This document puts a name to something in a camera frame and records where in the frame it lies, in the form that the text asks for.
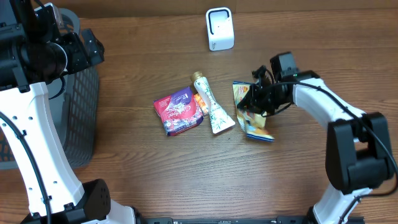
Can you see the yellow wipes package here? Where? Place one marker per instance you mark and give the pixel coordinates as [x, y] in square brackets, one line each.
[251, 123]

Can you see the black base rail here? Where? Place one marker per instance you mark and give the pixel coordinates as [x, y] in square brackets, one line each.
[277, 220]

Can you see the white bottle gold cap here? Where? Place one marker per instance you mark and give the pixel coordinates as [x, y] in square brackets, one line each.
[219, 119]

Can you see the small orange packet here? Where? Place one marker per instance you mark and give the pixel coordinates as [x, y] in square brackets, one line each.
[201, 104]

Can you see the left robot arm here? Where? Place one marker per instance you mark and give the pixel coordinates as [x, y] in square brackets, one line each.
[54, 192]

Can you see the white barcode scanner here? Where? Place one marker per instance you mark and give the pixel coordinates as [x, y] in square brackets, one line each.
[219, 24]

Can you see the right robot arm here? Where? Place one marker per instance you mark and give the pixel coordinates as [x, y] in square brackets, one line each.
[359, 155]

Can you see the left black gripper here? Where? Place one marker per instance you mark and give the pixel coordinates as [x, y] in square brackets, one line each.
[73, 42]

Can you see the dark grey plastic basket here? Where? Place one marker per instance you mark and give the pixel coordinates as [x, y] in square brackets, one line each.
[73, 98]

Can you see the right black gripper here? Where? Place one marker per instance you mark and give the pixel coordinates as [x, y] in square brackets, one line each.
[252, 102]

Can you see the purple red pad package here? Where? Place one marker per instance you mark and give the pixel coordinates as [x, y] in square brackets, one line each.
[179, 111]

